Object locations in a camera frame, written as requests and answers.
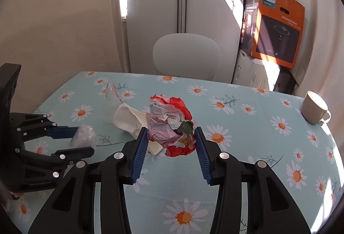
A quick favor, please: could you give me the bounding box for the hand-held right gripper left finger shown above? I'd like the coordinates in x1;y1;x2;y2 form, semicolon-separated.
28;127;149;234

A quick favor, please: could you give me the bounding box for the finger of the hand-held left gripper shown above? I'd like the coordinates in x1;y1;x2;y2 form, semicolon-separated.
9;112;81;146
15;146;95;179

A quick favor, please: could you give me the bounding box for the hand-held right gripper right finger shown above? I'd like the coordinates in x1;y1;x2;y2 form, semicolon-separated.
194;126;312;234

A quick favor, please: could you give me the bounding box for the clear plastic wad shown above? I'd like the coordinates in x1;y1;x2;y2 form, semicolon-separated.
68;124;97;148

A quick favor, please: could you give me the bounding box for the red paper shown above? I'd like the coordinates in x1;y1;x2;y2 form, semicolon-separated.
146;94;196;158

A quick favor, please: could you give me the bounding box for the white paper sheet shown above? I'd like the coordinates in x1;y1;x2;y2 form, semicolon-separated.
113;103;165;156

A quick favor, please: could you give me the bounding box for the floral light blue tablecloth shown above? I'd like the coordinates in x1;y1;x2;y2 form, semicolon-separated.
0;71;342;234

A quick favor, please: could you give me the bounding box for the clear plastic bag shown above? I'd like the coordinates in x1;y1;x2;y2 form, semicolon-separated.
103;83;124;124

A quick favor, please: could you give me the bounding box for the white cardboard box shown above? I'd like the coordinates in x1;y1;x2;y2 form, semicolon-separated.
232;48;281;91

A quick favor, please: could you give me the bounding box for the white chair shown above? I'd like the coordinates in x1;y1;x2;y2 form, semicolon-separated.
152;34;221;81

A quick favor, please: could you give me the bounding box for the black box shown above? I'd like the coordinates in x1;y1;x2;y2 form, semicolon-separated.
273;66;296;95

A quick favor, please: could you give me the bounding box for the white cup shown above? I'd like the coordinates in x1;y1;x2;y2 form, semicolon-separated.
301;90;332;125

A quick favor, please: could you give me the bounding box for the orange appliance box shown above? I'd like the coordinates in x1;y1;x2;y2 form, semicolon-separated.
243;0;305;68

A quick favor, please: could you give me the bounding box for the white wardrobe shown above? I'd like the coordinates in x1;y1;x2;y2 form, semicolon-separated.
126;0;244;81

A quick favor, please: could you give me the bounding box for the white curtain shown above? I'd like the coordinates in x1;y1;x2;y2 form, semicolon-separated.
278;0;344;116

